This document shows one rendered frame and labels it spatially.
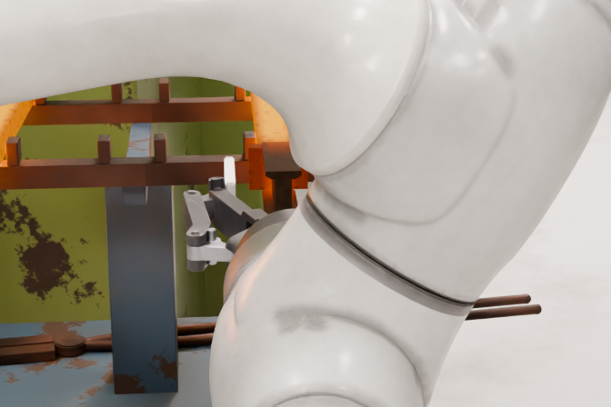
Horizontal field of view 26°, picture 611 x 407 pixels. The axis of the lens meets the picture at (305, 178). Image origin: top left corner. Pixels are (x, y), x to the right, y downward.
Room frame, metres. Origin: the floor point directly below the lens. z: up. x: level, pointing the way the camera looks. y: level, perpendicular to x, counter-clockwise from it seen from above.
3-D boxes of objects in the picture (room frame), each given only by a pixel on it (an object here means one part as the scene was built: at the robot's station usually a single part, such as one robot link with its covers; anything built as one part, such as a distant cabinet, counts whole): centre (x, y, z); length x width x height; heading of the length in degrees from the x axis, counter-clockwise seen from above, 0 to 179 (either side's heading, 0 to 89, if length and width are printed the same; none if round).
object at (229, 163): (0.94, 0.06, 0.93); 0.07 x 0.01 x 0.03; 4
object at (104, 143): (1.16, 0.15, 0.93); 0.23 x 0.06 x 0.02; 5
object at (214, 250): (0.80, 0.05, 0.93); 0.05 x 0.05 x 0.02; 25
